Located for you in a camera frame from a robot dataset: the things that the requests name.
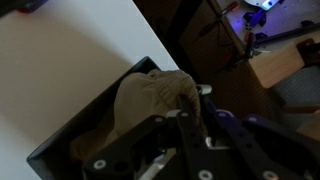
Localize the grey fabric basket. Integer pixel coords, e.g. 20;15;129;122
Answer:
26;55;208;180

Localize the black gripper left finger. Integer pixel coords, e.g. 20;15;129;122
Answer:
82;94;215;180

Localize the tan shirt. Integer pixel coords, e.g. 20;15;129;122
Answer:
69;68;203;162

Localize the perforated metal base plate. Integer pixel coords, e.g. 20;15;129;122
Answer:
229;0;320;45

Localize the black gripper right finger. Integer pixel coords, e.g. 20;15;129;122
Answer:
195;84;320;180

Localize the light wooden side table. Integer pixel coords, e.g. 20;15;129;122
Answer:
249;31;320;90

